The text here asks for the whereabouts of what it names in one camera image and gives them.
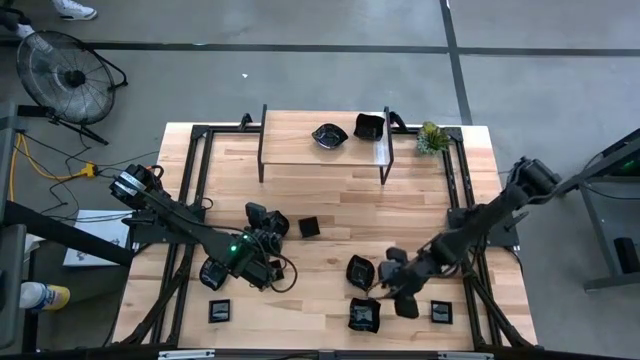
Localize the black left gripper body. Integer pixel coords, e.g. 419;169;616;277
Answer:
244;201;287;274

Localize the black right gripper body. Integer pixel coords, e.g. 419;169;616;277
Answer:
385;246;430;320

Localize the small black square plate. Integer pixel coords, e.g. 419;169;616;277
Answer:
430;299;454;325
298;216;322;239
208;298;232;324

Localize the black wavy square mini bowl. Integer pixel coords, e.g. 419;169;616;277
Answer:
347;297;382;334
352;112;387;143

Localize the white paper label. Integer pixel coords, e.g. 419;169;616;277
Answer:
375;138;391;167

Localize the small green potted plant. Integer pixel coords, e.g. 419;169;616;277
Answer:
415;120;452;157

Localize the white cardboard box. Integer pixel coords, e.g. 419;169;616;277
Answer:
62;209;135;269

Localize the black metal beam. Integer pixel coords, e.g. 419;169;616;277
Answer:
0;199;137;268

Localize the black box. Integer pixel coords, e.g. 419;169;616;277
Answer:
613;236;640;275

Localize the white yellow plastic bottle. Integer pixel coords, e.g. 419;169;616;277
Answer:
18;280;72;314

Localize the black floor fan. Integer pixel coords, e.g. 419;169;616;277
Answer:
14;29;129;147

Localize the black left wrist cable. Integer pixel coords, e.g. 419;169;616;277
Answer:
269;249;300;295

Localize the wooden shelf black frame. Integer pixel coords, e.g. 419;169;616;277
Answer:
256;103;396;186

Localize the silver metal bracket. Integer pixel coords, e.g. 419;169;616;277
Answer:
437;351;495;360
157;349;217;360

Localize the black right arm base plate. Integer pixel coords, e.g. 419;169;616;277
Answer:
447;205;522;250

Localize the black metal table frame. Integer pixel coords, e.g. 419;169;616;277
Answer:
113;112;540;351

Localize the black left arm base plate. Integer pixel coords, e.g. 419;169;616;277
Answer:
122;217;205;246

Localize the yellow extension cable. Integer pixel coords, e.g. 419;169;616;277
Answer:
7;132;100;203

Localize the gray metal desk frame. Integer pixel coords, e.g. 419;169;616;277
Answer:
552;127;640;292

